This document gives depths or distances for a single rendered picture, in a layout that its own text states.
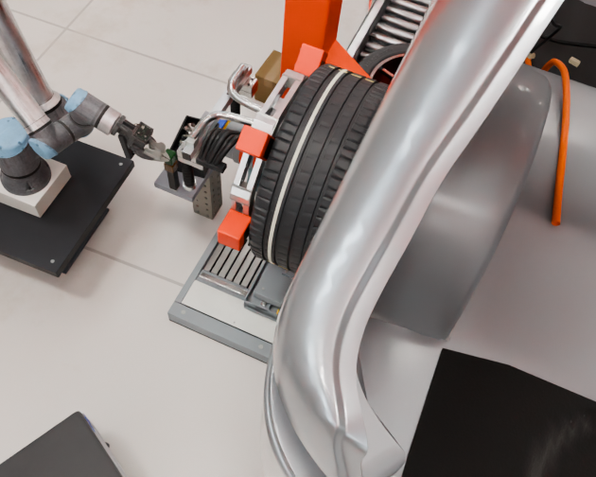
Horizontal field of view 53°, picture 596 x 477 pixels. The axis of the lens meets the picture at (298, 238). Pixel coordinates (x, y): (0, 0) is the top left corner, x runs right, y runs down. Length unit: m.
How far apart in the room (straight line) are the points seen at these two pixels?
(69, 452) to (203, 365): 0.66
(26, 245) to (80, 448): 0.85
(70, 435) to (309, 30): 1.58
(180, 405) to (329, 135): 1.31
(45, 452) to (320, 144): 1.31
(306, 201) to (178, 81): 1.91
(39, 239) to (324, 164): 1.34
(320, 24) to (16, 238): 1.42
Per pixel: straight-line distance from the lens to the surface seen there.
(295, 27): 2.23
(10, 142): 2.41
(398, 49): 2.95
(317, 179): 1.62
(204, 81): 3.42
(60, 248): 2.52
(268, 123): 1.70
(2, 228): 2.64
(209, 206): 2.76
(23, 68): 2.38
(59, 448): 2.18
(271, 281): 2.43
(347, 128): 1.65
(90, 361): 2.61
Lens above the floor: 2.39
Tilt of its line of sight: 59 degrees down
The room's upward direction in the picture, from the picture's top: 8 degrees clockwise
